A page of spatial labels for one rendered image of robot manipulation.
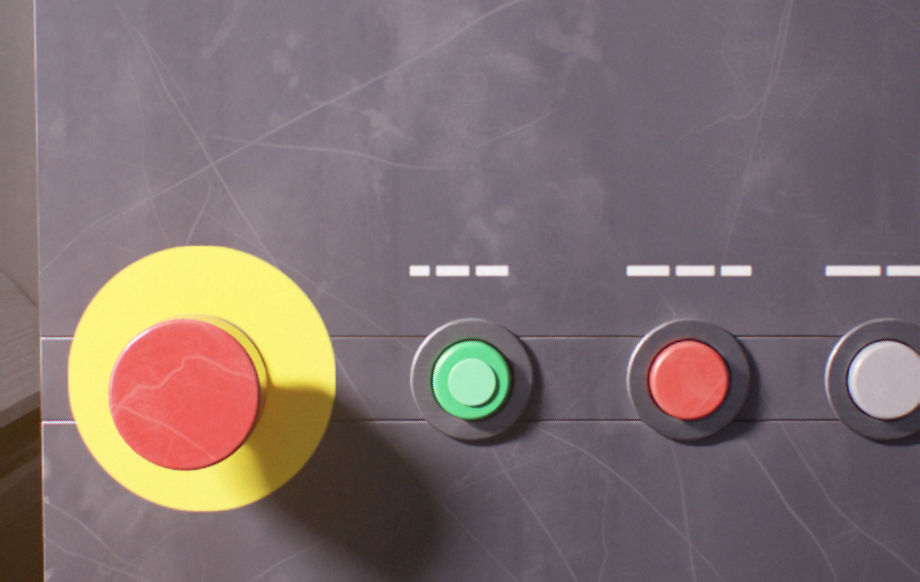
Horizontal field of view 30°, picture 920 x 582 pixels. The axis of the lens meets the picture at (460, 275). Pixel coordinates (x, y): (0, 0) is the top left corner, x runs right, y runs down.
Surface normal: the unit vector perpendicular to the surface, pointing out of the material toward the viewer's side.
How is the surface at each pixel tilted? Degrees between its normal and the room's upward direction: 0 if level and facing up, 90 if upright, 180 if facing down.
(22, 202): 90
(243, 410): 90
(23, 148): 90
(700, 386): 90
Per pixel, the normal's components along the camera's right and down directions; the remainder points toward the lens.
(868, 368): 0.00, 0.07
